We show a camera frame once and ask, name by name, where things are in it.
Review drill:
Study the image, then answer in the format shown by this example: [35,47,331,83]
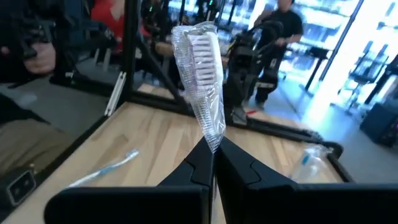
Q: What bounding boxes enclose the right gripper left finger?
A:
[43,136,216,224]

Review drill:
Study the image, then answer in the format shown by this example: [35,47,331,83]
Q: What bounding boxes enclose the purple toothbrush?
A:
[170,21,227,155]

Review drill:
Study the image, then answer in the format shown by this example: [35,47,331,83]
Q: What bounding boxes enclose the person's hand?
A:
[23,42,57,75]

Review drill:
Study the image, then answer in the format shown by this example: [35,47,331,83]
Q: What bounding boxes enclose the blue wrapped toothbrush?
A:
[289,143,333,184]
[67,148,140,189]

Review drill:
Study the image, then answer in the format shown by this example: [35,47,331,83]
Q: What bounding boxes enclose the silver aluminium bar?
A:
[104,71,127,116]

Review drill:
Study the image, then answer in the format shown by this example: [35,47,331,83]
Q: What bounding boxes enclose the black metal table frame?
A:
[0,0,355,218]

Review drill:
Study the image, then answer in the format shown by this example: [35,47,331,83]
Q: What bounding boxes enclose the person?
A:
[253,0,305,110]
[90,0,156,54]
[0,0,94,175]

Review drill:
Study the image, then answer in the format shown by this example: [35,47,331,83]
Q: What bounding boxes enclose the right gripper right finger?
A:
[215,136,398,224]

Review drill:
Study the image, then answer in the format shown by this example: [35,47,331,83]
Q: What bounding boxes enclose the black computer tower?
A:
[359,99,398,147]

